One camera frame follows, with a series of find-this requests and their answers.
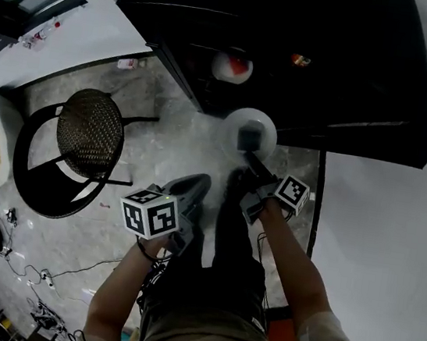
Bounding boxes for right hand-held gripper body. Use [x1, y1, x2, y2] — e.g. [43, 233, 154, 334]
[237, 169, 312, 233]

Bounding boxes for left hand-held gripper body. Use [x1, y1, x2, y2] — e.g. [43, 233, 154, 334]
[113, 179, 202, 258]

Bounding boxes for black cube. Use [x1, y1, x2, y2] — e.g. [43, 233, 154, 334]
[235, 118, 267, 155]

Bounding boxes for black mini fridge cabinet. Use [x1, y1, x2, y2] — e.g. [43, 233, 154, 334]
[98, 0, 427, 172]

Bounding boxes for person's right forearm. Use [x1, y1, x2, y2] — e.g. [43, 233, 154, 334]
[243, 199, 347, 333]

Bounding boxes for person's left forearm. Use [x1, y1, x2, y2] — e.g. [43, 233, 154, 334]
[83, 224, 173, 341]

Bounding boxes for black shoe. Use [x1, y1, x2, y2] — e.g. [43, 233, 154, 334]
[224, 165, 254, 204]

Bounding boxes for black trousers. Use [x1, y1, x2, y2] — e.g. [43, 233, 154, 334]
[137, 181, 286, 341]

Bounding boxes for black wicker chair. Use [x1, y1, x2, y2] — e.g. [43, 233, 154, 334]
[5, 79, 164, 233]

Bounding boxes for red food slice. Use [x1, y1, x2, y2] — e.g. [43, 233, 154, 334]
[226, 55, 254, 80]

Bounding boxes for white plate with red food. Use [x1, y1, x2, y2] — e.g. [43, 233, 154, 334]
[209, 49, 256, 87]

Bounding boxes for white power strip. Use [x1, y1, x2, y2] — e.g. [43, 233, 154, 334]
[38, 269, 56, 288]

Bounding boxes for white red small carton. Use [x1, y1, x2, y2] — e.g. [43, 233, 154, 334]
[116, 56, 147, 73]

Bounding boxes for small black gadget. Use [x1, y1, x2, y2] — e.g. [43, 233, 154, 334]
[3, 207, 20, 228]

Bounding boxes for orange seat stool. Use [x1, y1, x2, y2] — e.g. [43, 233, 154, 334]
[264, 314, 304, 341]

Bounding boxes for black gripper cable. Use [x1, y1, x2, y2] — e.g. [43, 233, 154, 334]
[125, 236, 173, 318]
[246, 230, 281, 317]

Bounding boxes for black power strip cable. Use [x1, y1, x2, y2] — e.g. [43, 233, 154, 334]
[51, 247, 124, 288]

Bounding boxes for tangled cable bundle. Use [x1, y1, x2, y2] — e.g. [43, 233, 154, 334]
[27, 297, 70, 337]

